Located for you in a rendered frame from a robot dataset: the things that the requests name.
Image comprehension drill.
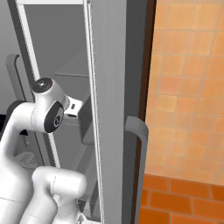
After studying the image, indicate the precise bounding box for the pale grey round object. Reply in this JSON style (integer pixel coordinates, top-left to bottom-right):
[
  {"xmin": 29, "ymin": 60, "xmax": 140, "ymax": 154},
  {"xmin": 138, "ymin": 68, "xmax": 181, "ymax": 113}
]
[{"xmin": 13, "ymin": 150, "xmax": 39, "ymax": 173}]

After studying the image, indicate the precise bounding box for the grey fridge door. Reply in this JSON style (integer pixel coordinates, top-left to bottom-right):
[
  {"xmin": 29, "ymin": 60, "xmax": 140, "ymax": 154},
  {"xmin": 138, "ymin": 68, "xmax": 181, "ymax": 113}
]
[
  {"xmin": 83, "ymin": 0, "xmax": 147, "ymax": 224},
  {"xmin": 0, "ymin": 0, "xmax": 35, "ymax": 117}
]

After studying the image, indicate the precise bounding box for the grey fridge body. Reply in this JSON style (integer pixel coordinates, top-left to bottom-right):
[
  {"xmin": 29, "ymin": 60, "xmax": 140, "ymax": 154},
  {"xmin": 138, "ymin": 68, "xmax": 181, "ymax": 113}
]
[{"xmin": 15, "ymin": 0, "xmax": 102, "ymax": 224}]

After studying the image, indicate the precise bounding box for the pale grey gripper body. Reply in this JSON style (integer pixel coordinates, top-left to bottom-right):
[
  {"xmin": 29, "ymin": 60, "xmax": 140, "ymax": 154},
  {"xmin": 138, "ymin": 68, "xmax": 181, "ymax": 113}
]
[{"xmin": 78, "ymin": 95, "xmax": 95, "ymax": 146}]

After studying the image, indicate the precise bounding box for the brown wooden fridge housing panel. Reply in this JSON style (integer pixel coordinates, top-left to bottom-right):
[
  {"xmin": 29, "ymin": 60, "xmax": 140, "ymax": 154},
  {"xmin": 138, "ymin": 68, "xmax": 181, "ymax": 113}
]
[{"xmin": 130, "ymin": 0, "xmax": 158, "ymax": 224}]

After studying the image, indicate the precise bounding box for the grey curved fridge door handle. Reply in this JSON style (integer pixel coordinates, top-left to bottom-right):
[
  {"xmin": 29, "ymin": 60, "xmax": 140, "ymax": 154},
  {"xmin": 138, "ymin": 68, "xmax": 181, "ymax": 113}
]
[
  {"xmin": 124, "ymin": 115, "xmax": 150, "ymax": 224},
  {"xmin": 5, "ymin": 53, "xmax": 28, "ymax": 102}
]

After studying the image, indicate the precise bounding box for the grey fridge shelf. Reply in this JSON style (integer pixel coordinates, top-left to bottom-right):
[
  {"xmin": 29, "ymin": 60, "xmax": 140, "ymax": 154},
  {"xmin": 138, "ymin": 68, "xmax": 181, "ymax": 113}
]
[{"xmin": 53, "ymin": 72, "xmax": 90, "ymax": 80}]

